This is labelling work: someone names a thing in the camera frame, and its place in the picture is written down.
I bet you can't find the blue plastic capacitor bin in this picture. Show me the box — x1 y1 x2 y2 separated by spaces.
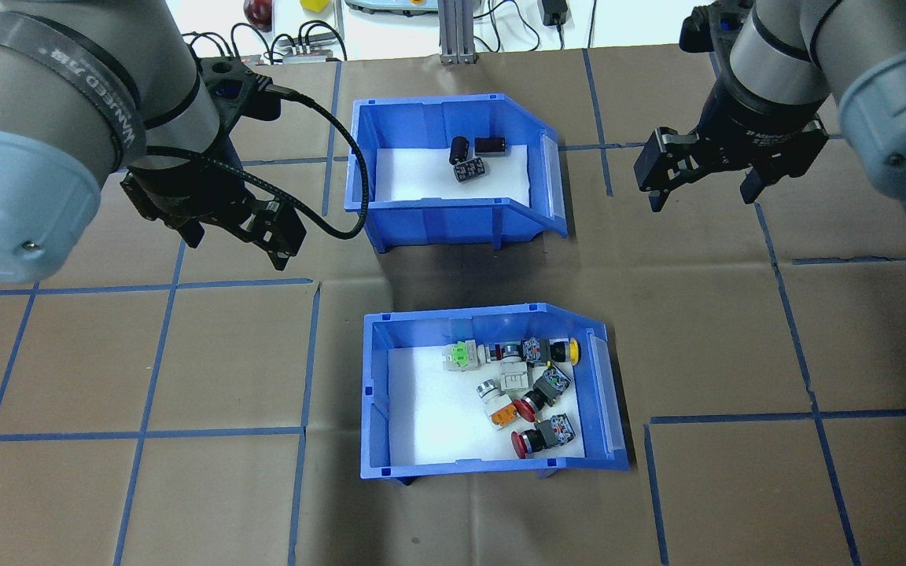
348 93 570 254

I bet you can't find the blue plastic button bin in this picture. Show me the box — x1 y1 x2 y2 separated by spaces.
359 303 631 482

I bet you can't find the pile of push-button switches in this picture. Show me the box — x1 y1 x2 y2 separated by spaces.
386 346 586 466

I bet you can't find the red mushroom push button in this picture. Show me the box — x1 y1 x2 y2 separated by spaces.
512 368 572 421
510 414 576 461

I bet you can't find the white foam bin liner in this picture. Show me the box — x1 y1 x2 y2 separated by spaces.
374 144 532 207

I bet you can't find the grey usb hub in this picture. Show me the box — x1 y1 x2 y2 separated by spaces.
280 43 348 64

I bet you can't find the black braided camera cable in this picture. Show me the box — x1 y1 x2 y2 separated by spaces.
142 83 371 241

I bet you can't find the black velcro arm strap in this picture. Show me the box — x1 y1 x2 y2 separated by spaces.
0 12 147 170

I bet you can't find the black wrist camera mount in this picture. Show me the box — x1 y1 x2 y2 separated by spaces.
197 57 296 123
679 4 745 54

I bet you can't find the green push button switch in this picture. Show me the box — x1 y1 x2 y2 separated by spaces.
441 340 476 372

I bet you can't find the yellow push button switch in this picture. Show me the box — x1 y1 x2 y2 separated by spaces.
522 336 582 366

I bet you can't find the aluminium extrusion post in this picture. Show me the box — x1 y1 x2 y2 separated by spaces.
437 0 479 66

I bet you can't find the silver head white switch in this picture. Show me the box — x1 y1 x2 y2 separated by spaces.
488 342 526 394

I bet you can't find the orange silver head switch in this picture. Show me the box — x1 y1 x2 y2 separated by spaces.
475 379 521 432

